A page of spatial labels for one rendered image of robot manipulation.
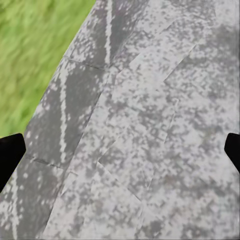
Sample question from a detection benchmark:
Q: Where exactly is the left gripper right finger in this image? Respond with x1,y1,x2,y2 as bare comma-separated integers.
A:
224,132,240,172

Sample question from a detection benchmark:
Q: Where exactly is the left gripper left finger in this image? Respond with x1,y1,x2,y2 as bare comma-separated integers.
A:
0,133,26,192

